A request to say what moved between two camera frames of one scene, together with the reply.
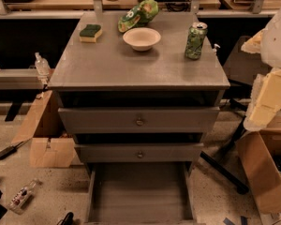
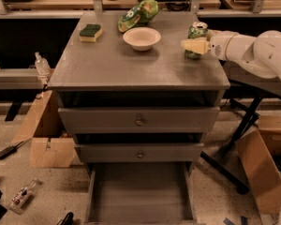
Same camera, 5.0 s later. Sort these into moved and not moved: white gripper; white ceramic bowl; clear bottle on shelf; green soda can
Moved: white gripper
Not moved: clear bottle on shelf; green soda can; white ceramic bowl
